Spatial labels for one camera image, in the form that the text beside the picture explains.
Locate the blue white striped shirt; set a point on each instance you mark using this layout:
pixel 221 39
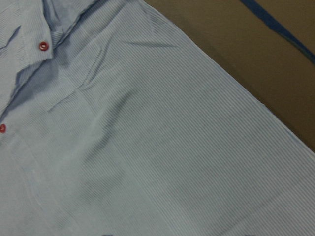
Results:
pixel 114 123

